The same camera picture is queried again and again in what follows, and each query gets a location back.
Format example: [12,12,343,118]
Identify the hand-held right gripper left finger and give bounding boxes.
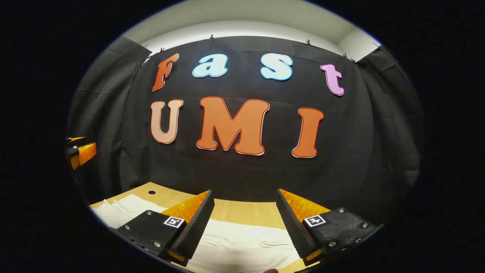
[117,190,215,267]

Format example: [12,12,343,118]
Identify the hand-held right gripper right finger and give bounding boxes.
[276,188,378,266]

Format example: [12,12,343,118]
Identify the white jeans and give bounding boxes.
[91,194,304,273]

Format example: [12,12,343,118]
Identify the black side curtain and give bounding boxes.
[356,45,423,228]
[67,36,152,205]

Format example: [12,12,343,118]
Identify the black backdrop cloth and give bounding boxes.
[119,35,375,213]

